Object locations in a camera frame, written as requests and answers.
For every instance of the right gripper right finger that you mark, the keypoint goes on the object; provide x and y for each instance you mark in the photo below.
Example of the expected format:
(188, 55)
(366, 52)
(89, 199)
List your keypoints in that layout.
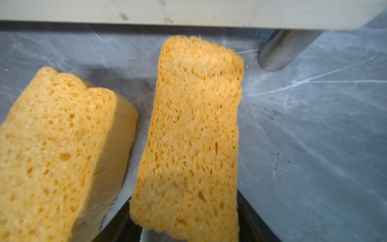
(252, 227)

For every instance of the white two-tier shelf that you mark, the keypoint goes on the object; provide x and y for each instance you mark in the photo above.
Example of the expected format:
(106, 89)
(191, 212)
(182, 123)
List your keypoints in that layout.
(296, 24)

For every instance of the tan cellulose sponge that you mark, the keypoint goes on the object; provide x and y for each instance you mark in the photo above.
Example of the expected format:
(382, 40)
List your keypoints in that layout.
(65, 146)
(187, 178)

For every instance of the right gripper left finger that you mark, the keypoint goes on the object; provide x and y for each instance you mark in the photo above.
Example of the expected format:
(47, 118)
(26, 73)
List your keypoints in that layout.
(121, 228)

